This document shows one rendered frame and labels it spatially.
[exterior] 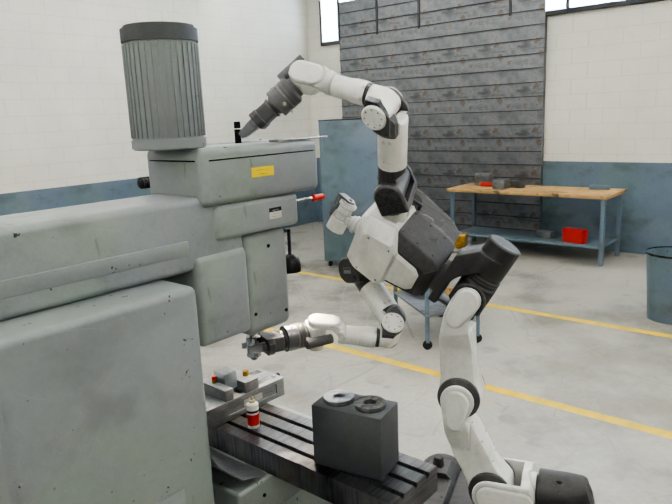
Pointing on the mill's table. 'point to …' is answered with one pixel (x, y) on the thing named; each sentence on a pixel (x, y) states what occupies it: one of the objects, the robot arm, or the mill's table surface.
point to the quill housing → (266, 279)
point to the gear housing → (254, 216)
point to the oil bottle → (252, 414)
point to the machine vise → (233, 401)
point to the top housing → (234, 170)
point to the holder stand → (356, 433)
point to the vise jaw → (246, 382)
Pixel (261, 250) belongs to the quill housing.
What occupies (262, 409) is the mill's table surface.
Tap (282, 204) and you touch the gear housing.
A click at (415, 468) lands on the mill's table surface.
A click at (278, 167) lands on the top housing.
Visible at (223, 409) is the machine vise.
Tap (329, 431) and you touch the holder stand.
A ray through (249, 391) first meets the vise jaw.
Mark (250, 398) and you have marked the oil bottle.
